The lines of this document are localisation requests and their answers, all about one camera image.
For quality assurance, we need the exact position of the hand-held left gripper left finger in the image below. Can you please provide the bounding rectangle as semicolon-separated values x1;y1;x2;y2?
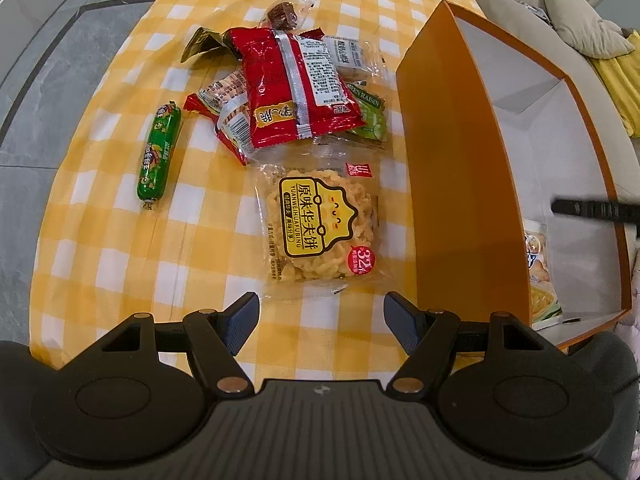
61;291;261;396

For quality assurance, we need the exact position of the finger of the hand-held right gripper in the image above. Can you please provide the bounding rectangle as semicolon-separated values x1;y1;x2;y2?
550;198;640;226

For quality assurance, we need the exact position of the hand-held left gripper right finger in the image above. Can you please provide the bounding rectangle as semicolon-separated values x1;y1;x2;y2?
383;291;572;395

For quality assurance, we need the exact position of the yellow waffle cookie packet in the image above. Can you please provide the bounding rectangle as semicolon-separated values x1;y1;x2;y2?
257;160;385;297

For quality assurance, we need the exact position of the orange cardboard box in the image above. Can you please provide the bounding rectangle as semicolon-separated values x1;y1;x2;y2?
396;0;634;352

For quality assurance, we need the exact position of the green sausage stick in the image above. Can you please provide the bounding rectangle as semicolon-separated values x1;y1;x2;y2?
136;101;182;210

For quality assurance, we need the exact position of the orange cracker packet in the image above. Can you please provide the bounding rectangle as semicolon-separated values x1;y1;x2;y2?
183;67;254;167

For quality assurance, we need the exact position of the large red snack packet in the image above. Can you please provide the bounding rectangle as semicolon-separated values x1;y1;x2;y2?
223;26;367;150

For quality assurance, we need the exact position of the white and blue snack packet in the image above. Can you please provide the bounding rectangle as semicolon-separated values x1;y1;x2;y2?
522;217;564;331

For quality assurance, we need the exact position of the pale pink fuzzy cloth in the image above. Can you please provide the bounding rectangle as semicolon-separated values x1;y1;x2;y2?
616;305;640;348

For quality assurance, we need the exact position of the yellow blanket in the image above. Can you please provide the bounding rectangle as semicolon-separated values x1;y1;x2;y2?
587;29;640;139

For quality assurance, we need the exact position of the grey cushion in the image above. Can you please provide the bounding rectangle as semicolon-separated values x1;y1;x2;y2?
523;0;636;59

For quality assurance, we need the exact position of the small grey object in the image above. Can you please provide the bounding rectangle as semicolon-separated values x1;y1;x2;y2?
520;2;554;29

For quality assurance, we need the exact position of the green raisin packet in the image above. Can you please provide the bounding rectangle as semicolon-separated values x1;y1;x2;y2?
344;80;389;150

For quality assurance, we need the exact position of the clear packet with white label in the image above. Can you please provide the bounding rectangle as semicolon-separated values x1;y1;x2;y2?
299;30;389;84

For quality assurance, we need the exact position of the dark gold-edged snack packet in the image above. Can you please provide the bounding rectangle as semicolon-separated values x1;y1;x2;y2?
180;26;236;64

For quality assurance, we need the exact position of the clear packet with brown date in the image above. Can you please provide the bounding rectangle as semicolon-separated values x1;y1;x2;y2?
258;0;317;31

